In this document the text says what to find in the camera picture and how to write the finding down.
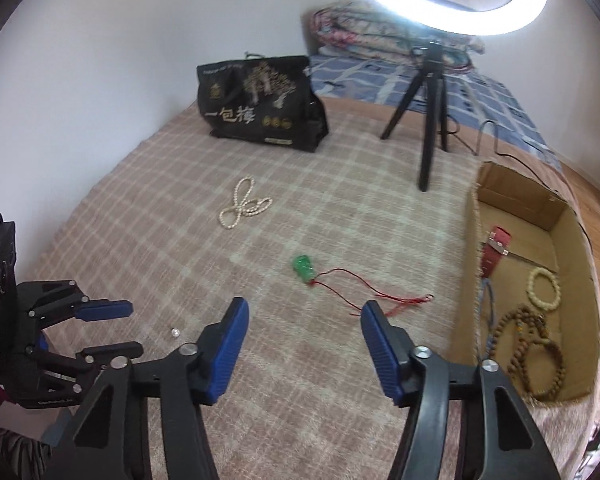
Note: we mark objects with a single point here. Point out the floral folded quilt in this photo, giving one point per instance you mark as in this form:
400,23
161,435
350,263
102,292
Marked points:
350,25

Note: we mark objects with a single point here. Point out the blue patterned bedsheet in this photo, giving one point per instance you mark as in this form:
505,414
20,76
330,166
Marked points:
360,80

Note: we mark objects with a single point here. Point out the black tripod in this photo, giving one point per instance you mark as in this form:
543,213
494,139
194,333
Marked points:
430,135

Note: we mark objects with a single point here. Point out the person's striped clothing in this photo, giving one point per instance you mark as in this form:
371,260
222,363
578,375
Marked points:
15,452

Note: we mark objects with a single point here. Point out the black printed bag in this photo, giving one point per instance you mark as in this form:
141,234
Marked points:
260,110

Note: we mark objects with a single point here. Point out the cardboard box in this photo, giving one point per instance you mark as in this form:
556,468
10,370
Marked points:
575,260

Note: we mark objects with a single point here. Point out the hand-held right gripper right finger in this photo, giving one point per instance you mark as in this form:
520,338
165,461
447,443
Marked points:
380,345

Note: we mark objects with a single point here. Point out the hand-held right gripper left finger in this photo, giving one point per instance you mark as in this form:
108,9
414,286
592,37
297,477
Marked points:
225,350

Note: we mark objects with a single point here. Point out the pink checked blanket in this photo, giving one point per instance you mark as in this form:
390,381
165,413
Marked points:
330,185

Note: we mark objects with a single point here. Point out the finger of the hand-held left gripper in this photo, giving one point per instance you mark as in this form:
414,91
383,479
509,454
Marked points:
115,350
107,308

